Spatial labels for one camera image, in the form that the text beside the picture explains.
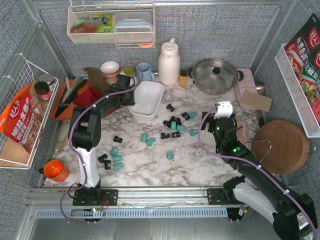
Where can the yellow spice jar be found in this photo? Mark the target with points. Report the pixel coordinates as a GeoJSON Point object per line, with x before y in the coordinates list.
{"type": "Point", "coordinates": [183, 78]}

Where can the steel pot with lid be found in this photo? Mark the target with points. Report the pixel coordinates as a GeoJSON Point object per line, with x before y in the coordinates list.
{"type": "Point", "coordinates": [215, 76]}

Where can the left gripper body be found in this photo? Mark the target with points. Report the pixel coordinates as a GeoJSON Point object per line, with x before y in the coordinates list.
{"type": "Point", "coordinates": [128, 93]}

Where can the brown cloth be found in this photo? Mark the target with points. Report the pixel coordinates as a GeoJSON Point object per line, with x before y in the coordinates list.
{"type": "Point", "coordinates": [96, 80]}

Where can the green lid sugar jar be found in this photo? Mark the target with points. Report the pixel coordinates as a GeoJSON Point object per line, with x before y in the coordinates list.
{"type": "Point", "coordinates": [129, 71]}

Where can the red cloth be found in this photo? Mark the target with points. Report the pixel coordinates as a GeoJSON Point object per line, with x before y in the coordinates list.
{"type": "Point", "coordinates": [86, 96]}

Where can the white handle knife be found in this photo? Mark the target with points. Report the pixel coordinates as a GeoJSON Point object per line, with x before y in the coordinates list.
{"type": "Point", "coordinates": [69, 89]}

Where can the steel lid jar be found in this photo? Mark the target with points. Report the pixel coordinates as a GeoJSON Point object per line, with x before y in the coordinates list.
{"type": "Point", "coordinates": [47, 78]}

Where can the orange striped white bowl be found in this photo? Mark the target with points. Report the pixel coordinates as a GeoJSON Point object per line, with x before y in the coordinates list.
{"type": "Point", "coordinates": [110, 69]}

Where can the light blue mug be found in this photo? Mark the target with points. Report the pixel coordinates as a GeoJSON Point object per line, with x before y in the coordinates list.
{"type": "Point", "coordinates": [144, 72]}

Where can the pink tray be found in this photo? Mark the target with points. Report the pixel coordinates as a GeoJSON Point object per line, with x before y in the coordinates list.
{"type": "Point", "coordinates": [246, 83]}

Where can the clear plastic food containers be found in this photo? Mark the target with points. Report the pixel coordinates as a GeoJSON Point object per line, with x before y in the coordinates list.
{"type": "Point", "coordinates": [134, 26]}

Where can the wire hanger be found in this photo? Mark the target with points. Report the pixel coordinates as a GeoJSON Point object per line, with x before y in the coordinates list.
{"type": "Point", "coordinates": [261, 148]}

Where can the teal capsule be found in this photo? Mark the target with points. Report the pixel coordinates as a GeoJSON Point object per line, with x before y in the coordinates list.
{"type": "Point", "coordinates": [144, 137]}
{"type": "Point", "coordinates": [193, 132]}
{"type": "Point", "coordinates": [150, 141]}
{"type": "Point", "coordinates": [118, 166]}
{"type": "Point", "coordinates": [117, 158]}
{"type": "Point", "coordinates": [114, 151]}
{"type": "Point", "coordinates": [192, 114]}
{"type": "Point", "coordinates": [170, 155]}

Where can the orange tray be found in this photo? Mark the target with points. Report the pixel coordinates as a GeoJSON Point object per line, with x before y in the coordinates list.
{"type": "Point", "coordinates": [63, 111]}

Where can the round wooden board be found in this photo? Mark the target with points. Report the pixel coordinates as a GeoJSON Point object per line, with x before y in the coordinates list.
{"type": "Point", "coordinates": [290, 147]}

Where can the cardboard piece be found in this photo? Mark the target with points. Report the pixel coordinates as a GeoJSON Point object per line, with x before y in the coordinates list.
{"type": "Point", "coordinates": [256, 101]}

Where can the black capsule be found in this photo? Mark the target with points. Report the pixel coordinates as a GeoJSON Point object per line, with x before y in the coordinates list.
{"type": "Point", "coordinates": [102, 158]}
{"type": "Point", "coordinates": [170, 108]}
{"type": "Point", "coordinates": [117, 139]}
{"type": "Point", "coordinates": [176, 134]}
{"type": "Point", "coordinates": [186, 116]}
{"type": "Point", "coordinates": [164, 135]}
{"type": "Point", "coordinates": [107, 164]}

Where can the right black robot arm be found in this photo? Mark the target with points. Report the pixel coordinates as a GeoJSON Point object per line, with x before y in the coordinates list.
{"type": "Point", "coordinates": [292, 215]}

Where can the white thermos jug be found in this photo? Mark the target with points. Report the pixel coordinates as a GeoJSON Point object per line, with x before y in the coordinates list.
{"type": "Point", "coordinates": [169, 63]}

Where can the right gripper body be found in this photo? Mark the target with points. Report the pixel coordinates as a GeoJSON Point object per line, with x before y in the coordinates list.
{"type": "Point", "coordinates": [205, 121]}

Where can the black kitchen knife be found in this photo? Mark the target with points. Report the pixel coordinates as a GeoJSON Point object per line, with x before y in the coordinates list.
{"type": "Point", "coordinates": [62, 111]}

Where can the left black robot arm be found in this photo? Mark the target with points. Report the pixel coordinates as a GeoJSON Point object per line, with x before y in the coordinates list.
{"type": "Point", "coordinates": [85, 126]}

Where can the green label bottle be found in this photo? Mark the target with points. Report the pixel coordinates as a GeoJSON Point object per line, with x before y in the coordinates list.
{"type": "Point", "coordinates": [108, 22]}

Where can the white storage basket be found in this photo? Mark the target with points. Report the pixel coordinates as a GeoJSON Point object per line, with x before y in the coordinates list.
{"type": "Point", "coordinates": [147, 98]}

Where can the clear wall shelf bin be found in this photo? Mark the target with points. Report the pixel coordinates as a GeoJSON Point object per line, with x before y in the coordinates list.
{"type": "Point", "coordinates": [81, 30]}

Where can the red lid jar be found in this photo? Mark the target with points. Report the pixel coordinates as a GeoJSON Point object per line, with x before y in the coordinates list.
{"type": "Point", "coordinates": [42, 90]}

